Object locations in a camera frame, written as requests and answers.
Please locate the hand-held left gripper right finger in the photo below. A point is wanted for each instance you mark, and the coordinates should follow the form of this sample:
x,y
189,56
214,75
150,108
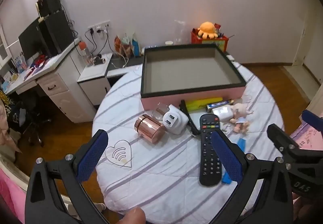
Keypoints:
x,y
227,158

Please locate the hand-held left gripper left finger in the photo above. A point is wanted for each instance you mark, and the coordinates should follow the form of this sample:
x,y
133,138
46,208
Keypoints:
x,y
92,156

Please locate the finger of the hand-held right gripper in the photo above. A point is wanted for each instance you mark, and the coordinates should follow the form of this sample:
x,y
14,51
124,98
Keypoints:
x,y
276,134
311,116

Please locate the black remote control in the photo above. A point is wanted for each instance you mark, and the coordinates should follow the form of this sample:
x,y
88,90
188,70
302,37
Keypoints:
x,y
208,148

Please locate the blue plastic case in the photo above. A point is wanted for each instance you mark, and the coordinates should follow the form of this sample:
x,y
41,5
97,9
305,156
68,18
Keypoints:
x,y
226,179

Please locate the pale pink doll figurine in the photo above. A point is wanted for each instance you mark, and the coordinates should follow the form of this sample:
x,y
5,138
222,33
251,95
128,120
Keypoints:
x,y
239,113

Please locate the large white charger block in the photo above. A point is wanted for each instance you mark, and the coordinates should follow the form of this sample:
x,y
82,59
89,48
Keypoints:
x,y
223,113

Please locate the blue and gold foil bar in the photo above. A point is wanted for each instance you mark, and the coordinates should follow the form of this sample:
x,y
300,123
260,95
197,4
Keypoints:
x,y
219,104

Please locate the black hair comb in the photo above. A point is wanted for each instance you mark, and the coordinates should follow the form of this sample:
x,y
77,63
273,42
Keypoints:
x,y
188,115

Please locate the yellow highlighter pen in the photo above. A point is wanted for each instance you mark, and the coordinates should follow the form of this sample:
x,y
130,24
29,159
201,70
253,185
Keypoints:
x,y
201,104

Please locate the rose gold metal canister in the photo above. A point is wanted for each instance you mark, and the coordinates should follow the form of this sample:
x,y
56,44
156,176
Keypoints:
x,y
149,129

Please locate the white travel plug adapter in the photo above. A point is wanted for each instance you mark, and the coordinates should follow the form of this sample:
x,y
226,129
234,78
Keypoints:
x,y
174,119

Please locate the clear plastic packet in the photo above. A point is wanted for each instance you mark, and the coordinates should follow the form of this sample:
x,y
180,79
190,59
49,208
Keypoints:
x,y
157,110

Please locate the pink box with black rim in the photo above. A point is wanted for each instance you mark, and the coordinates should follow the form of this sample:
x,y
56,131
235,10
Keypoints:
x,y
181,70

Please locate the person's left hand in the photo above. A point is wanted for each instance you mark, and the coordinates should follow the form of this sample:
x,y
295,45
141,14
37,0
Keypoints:
x,y
131,216

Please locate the pink printed blanket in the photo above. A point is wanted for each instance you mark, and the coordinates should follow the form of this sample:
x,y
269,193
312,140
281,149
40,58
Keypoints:
x,y
307,138

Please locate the black office chair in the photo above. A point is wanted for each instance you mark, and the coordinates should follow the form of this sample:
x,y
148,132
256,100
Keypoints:
x,y
35,123

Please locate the white door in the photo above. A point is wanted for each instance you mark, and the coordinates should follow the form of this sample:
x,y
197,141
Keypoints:
x,y
313,39

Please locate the white desk with drawers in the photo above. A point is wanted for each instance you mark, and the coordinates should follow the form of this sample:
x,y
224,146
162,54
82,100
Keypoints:
x,y
63,82

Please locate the white low cabinet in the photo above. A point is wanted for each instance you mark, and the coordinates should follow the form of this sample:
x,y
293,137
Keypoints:
x,y
93,72

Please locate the pink cloth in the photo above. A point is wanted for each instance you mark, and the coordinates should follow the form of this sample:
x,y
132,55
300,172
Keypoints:
x,y
10,193

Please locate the small black device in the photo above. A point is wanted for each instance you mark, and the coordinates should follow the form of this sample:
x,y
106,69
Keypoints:
x,y
99,59

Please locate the red printed storage box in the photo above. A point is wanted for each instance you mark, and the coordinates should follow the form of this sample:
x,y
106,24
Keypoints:
x,y
222,43

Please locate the bottle with orange cap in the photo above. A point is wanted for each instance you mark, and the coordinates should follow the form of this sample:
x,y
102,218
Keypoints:
x,y
83,50

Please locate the pale snack bag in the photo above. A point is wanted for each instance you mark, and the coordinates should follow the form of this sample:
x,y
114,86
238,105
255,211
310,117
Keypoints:
x,y
127,43

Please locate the orange octopus plush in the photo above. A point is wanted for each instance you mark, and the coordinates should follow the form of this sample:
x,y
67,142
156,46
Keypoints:
x,y
207,28

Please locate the black computer tower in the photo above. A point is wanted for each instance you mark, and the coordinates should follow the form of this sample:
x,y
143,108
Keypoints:
x,y
56,32

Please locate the black computer monitor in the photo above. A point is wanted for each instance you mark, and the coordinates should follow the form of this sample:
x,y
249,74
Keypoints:
x,y
31,39

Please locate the clear plastic bag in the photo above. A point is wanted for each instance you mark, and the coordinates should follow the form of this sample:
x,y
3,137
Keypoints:
x,y
180,31

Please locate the white glass door cabinet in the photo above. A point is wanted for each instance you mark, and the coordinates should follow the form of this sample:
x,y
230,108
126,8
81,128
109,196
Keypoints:
x,y
2,47

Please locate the black speaker box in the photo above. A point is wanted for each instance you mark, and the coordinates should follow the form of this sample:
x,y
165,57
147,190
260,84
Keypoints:
x,y
48,3

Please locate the white bed frame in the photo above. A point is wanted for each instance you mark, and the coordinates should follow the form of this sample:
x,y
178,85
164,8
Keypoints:
x,y
15,172

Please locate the white wall power outlet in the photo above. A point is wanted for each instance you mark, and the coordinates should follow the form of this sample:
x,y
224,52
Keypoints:
x,y
101,24

